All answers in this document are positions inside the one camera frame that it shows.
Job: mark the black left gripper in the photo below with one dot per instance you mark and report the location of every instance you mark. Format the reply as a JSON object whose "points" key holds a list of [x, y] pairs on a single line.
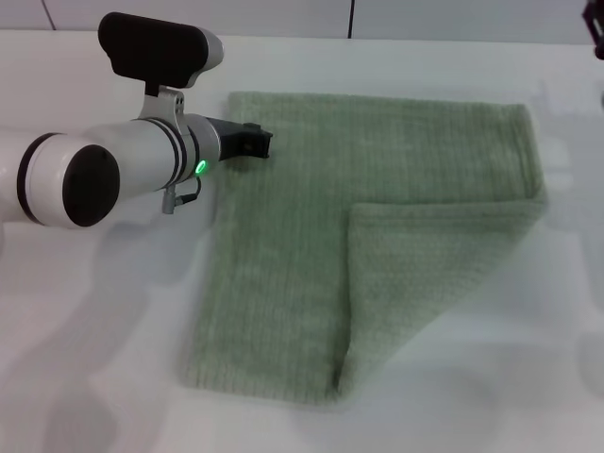
{"points": [[233, 139]]}

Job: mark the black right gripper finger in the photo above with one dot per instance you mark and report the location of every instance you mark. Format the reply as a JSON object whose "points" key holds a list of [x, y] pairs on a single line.
{"points": [[595, 11]]}

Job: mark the light green ribbed towel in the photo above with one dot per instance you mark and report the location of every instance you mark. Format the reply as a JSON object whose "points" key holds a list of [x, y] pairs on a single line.
{"points": [[292, 245]]}

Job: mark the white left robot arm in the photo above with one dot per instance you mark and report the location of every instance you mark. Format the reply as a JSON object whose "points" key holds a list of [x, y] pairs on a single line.
{"points": [[132, 151]]}

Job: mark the black vertical bar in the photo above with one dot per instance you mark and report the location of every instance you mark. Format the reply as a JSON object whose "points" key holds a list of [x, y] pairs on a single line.
{"points": [[351, 19]]}

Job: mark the silver left camera bracket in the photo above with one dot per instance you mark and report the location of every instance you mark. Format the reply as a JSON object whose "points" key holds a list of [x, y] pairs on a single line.
{"points": [[162, 106]]}

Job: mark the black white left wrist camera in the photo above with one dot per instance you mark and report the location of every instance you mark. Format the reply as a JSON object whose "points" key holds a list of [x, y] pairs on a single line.
{"points": [[151, 47]]}

